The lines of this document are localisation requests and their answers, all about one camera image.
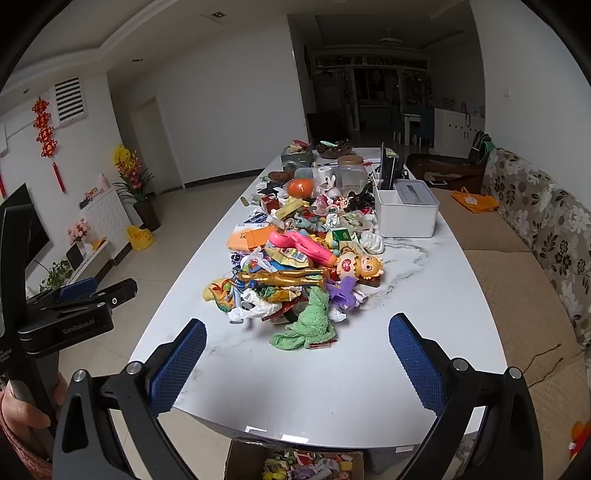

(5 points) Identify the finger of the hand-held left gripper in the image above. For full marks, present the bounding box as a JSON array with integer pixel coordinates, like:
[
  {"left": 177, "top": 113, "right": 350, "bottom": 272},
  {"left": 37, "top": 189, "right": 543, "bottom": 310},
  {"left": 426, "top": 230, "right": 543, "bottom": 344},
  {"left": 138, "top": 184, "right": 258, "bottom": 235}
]
[
  {"left": 54, "top": 278, "right": 139, "bottom": 320},
  {"left": 27, "top": 276, "right": 101, "bottom": 309}
]

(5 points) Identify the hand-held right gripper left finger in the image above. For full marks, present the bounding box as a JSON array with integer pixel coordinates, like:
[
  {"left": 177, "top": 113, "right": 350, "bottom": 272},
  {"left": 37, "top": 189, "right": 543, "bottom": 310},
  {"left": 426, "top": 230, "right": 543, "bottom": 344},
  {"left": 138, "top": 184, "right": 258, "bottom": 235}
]
[{"left": 52, "top": 318, "right": 208, "bottom": 480}]

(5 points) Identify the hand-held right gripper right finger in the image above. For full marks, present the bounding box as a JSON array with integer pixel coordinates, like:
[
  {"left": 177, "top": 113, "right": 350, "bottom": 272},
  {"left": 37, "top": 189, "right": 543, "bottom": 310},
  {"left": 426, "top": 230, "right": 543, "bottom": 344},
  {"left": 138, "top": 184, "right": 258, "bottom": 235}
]
[{"left": 388, "top": 313, "right": 544, "bottom": 480}]

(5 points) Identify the white plastic bag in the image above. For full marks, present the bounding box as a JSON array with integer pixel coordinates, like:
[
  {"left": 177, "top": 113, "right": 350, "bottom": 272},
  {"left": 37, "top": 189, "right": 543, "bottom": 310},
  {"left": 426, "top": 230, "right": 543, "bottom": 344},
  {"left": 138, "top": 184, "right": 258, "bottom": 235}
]
[{"left": 228, "top": 288, "right": 283, "bottom": 325}]

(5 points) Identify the person's left forearm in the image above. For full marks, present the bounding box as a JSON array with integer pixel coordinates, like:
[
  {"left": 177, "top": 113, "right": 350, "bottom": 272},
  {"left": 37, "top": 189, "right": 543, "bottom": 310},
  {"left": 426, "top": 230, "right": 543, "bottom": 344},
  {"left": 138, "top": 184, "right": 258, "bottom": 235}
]
[{"left": 0, "top": 422, "right": 52, "bottom": 480}]

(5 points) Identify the person's left hand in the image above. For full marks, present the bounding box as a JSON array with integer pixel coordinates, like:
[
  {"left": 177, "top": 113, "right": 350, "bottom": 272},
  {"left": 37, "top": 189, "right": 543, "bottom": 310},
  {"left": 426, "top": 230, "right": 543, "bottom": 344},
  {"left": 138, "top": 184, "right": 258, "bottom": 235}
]
[{"left": 0, "top": 373, "right": 71, "bottom": 435}]

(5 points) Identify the green potted plant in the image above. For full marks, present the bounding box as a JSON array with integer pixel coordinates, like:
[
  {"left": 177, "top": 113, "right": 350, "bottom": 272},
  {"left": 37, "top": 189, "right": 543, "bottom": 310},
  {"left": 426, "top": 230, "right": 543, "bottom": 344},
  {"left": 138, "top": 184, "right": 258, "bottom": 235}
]
[{"left": 39, "top": 260, "right": 75, "bottom": 292}]

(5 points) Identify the pink flower bouquet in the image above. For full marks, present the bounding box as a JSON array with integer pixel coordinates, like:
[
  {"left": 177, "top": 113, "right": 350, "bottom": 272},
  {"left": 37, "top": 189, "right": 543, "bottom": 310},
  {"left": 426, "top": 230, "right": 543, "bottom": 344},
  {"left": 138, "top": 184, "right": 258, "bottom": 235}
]
[{"left": 67, "top": 219, "right": 92, "bottom": 244}]

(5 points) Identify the yellow potty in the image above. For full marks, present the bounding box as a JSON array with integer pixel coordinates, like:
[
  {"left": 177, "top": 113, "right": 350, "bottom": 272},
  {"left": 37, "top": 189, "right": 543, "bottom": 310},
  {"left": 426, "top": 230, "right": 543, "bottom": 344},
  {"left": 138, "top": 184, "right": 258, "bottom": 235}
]
[{"left": 126, "top": 224, "right": 156, "bottom": 252}]

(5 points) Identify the black television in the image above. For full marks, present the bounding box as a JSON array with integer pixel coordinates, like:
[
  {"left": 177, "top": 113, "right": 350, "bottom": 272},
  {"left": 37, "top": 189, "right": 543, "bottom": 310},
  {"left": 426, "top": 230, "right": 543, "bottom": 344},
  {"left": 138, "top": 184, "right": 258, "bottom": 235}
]
[{"left": 0, "top": 183, "right": 51, "bottom": 278}]

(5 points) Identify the white radiator cabinet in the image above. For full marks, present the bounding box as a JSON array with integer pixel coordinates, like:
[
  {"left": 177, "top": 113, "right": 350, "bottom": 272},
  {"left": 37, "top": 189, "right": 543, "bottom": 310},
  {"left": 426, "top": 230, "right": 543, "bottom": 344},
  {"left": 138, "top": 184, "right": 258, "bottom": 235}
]
[{"left": 82, "top": 186, "right": 140, "bottom": 267}]

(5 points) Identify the yellow orange feathered toy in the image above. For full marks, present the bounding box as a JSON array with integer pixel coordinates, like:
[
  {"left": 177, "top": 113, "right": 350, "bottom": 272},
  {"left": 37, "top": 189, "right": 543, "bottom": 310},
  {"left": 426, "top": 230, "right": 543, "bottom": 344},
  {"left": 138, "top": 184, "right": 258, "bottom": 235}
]
[{"left": 202, "top": 276, "right": 242, "bottom": 313}]

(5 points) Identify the purple plastic toy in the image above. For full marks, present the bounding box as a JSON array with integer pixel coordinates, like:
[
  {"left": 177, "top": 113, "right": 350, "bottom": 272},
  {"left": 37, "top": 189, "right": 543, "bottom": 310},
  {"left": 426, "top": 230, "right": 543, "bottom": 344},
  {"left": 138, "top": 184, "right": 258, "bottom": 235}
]
[{"left": 324, "top": 276, "right": 366, "bottom": 313}]

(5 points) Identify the orange-haired cartoon doll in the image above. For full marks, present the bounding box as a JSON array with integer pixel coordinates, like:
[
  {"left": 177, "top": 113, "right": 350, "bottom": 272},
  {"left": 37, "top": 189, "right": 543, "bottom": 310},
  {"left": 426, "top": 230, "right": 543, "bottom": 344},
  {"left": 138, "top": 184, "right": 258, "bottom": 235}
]
[{"left": 334, "top": 252, "right": 386, "bottom": 283}]

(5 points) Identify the green towel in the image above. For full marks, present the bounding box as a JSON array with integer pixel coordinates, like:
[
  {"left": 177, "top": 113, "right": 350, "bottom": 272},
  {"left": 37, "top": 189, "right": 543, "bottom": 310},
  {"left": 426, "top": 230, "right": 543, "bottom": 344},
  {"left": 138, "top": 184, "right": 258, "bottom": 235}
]
[{"left": 270, "top": 286, "right": 339, "bottom": 350}]

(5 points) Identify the yellow flower plant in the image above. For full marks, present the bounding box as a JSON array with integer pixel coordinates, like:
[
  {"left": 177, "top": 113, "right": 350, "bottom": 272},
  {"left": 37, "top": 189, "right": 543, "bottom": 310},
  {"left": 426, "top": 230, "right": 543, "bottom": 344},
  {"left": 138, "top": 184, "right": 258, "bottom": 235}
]
[{"left": 113, "top": 143, "right": 163, "bottom": 232}]

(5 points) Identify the white crumpled tissue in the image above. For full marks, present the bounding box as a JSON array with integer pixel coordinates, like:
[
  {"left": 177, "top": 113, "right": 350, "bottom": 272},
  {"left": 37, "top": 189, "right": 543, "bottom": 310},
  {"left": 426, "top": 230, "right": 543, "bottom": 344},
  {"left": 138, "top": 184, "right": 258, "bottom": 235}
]
[{"left": 360, "top": 230, "right": 386, "bottom": 256}]

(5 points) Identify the gold figurine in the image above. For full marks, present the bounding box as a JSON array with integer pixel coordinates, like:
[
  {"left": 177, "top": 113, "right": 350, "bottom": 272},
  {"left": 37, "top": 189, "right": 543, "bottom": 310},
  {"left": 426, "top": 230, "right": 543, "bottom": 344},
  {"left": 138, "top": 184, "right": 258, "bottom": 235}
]
[{"left": 237, "top": 267, "right": 332, "bottom": 290}]

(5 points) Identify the orange packet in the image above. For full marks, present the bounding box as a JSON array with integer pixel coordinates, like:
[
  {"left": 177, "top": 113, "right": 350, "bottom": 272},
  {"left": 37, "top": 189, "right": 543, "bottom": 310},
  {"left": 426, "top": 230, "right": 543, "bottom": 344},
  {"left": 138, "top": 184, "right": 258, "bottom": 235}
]
[{"left": 227, "top": 222, "right": 279, "bottom": 253}]

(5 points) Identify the cardboard box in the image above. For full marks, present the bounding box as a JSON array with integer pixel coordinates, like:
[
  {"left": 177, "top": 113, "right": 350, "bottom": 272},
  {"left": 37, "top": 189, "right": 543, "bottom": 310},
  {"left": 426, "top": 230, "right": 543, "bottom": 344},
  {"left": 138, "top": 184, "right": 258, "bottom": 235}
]
[{"left": 223, "top": 438, "right": 366, "bottom": 480}]

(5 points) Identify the white storage box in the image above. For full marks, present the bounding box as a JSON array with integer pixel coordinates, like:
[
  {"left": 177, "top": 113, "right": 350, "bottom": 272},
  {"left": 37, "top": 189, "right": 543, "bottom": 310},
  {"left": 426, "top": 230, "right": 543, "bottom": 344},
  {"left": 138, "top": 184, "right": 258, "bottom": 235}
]
[{"left": 373, "top": 179, "right": 440, "bottom": 239}]

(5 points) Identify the floral sofa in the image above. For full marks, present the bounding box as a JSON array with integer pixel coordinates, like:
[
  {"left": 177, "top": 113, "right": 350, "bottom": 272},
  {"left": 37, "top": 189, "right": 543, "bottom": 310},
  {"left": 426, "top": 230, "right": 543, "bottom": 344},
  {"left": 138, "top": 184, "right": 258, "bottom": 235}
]
[{"left": 436, "top": 147, "right": 591, "bottom": 437}]

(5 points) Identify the yellow snack bag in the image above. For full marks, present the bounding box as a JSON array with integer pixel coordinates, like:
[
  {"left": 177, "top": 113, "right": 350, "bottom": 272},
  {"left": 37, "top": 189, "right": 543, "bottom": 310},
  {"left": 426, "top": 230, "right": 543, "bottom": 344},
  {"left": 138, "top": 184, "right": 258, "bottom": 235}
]
[{"left": 264, "top": 244, "right": 311, "bottom": 269}]

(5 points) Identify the pink toy gun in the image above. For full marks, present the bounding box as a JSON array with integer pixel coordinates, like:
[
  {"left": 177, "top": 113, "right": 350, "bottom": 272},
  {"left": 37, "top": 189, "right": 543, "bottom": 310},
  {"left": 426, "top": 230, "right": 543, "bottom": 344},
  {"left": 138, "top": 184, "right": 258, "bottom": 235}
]
[{"left": 269, "top": 229, "right": 336, "bottom": 267}]

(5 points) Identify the orange cloth bag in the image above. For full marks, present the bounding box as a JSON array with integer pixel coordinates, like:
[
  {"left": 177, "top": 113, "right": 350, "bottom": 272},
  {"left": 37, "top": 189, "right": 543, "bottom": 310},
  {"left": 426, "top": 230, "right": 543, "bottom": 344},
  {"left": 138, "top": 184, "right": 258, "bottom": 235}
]
[{"left": 451, "top": 187, "right": 501, "bottom": 215}]

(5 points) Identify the black-haired small doll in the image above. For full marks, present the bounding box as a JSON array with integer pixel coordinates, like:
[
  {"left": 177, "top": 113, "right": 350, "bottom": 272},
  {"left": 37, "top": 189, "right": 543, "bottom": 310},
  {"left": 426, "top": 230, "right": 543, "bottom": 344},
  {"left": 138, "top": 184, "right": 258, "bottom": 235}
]
[{"left": 334, "top": 193, "right": 366, "bottom": 214}]

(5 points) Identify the white air vent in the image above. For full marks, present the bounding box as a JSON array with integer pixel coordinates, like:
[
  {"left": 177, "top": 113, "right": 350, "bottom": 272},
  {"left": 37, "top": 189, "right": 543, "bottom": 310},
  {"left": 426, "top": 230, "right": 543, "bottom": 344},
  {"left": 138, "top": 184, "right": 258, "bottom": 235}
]
[{"left": 54, "top": 76, "right": 89, "bottom": 124}]

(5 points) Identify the clear jar with wooden lid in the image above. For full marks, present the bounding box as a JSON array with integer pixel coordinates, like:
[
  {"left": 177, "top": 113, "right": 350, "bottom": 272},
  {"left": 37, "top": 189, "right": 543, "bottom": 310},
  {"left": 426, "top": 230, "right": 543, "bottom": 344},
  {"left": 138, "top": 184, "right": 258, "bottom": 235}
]
[{"left": 336, "top": 155, "right": 369, "bottom": 193}]

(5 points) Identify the black tablet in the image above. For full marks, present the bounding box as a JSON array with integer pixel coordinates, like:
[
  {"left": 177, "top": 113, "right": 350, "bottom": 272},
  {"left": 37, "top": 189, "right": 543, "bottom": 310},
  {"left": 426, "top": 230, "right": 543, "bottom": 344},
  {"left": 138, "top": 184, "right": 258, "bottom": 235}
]
[{"left": 379, "top": 142, "right": 407, "bottom": 191}]

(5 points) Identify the orange ball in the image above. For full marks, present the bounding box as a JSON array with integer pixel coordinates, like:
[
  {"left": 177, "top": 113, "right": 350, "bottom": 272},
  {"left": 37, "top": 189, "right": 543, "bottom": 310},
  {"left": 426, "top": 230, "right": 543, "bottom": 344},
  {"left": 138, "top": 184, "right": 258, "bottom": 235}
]
[{"left": 285, "top": 178, "right": 315, "bottom": 199}]

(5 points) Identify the dark backpack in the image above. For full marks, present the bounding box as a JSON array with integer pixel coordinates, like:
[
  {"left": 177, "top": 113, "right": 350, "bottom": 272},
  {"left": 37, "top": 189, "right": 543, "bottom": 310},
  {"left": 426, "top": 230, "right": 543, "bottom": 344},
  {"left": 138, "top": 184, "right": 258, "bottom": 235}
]
[{"left": 468, "top": 130, "right": 493, "bottom": 163}]

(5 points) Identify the dark bowl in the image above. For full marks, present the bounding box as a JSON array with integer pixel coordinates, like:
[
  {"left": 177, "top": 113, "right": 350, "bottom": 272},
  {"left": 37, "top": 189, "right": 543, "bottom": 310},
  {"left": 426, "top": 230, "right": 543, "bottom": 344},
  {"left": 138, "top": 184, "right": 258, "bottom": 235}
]
[{"left": 315, "top": 140, "right": 355, "bottom": 158}]

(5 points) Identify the white sideboard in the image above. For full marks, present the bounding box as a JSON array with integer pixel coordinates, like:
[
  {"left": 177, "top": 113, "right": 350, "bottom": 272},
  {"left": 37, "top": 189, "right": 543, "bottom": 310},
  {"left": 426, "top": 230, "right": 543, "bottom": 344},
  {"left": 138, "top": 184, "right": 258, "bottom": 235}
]
[{"left": 434, "top": 107, "right": 486, "bottom": 158}]

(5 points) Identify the blue chair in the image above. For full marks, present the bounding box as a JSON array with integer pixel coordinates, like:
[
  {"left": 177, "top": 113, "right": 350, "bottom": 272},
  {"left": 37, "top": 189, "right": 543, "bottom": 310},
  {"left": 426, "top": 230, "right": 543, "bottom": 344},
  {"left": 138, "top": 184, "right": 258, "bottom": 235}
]
[{"left": 392, "top": 107, "right": 435, "bottom": 147}]

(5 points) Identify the thin dark cable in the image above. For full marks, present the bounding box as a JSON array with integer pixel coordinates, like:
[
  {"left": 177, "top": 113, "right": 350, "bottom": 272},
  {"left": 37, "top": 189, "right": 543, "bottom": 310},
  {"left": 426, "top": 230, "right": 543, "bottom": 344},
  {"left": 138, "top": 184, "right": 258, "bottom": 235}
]
[{"left": 525, "top": 340, "right": 565, "bottom": 389}]

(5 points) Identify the red knot wall decoration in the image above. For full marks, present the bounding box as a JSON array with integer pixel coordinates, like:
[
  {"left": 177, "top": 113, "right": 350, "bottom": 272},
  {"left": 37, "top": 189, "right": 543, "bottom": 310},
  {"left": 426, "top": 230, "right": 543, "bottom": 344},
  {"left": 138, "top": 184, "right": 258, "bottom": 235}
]
[{"left": 31, "top": 97, "right": 66, "bottom": 195}]

